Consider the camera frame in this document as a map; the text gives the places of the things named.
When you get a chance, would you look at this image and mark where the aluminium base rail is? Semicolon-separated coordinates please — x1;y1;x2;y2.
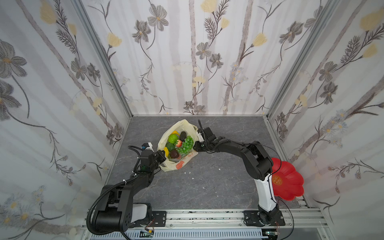
86;208;334;240

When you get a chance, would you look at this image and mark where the green fake grape bunch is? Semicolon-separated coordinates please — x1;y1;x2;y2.
177;136;195;155

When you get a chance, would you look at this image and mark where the bright green fake fruit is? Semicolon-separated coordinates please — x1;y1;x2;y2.
168;134;179;144

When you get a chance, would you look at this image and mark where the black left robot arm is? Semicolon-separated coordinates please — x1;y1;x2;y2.
86;143;167;240

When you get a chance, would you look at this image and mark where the red flower-shaped plastic bowl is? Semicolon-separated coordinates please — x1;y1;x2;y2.
271;158;305;201

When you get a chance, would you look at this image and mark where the small black fake fruit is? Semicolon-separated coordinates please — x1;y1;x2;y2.
179;131;188;142

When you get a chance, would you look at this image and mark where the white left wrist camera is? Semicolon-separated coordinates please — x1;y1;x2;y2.
141;143;154;152

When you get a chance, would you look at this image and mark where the fake red strawberry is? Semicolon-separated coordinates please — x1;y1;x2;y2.
175;140;183;148

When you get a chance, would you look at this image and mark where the pale yellow plastic bag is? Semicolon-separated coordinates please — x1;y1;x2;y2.
158;120;203;172

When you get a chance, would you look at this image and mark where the dark brown fake fruit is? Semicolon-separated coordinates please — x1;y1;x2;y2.
169;149;181;159

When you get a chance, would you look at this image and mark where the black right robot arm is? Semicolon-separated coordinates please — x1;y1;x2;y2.
194;120;286;227

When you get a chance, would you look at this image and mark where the dark green fake fruit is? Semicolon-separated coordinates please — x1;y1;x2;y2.
166;142;176;152

